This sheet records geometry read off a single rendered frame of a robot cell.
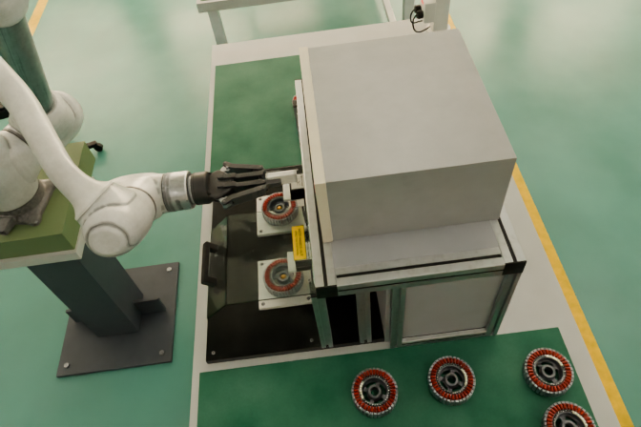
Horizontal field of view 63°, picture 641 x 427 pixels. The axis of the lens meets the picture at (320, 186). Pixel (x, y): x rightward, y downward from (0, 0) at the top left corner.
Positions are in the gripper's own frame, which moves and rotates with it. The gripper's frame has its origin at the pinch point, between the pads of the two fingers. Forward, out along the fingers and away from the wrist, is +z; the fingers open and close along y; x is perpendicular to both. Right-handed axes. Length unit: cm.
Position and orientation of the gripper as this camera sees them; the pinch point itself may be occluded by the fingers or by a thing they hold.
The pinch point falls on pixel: (281, 177)
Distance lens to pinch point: 120.5
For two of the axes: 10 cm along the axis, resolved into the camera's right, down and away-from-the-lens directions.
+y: 0.9, 7.7, -6.4
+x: -0.9, -6.3, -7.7
